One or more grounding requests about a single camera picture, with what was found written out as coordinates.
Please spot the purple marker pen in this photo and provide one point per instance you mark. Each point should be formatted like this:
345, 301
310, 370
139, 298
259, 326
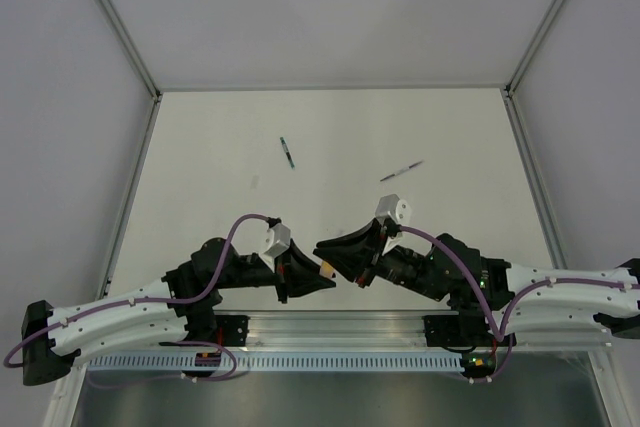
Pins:
401, 171

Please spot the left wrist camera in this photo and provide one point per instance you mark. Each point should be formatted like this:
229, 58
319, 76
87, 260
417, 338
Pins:
277, 242

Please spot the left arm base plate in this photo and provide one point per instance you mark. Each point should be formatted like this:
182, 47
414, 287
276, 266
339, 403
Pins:
227, 330

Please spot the white slotted cable duct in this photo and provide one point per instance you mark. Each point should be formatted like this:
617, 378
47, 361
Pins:
271, 361

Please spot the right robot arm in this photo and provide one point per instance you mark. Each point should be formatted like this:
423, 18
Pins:
489, 296

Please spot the pink highlighter pen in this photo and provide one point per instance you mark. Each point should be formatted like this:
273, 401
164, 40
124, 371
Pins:
327, 271

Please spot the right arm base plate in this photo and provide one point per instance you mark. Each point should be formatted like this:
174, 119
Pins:
459, 331

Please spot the green pen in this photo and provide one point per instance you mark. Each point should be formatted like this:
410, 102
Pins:
287, 153

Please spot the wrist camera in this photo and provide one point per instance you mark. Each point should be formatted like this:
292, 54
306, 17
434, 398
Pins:
394, 208
277, 242

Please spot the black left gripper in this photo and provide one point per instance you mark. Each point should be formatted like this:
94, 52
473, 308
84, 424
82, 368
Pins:
301, 283

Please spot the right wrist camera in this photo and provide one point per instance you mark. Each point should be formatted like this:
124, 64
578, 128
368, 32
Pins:
394, 208

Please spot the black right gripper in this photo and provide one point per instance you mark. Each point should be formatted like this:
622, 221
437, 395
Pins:
355, 255

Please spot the aluminium frame rail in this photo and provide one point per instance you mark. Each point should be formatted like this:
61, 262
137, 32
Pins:
380, 330

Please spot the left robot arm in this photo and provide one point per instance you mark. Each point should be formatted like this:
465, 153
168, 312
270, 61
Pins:
178, 308

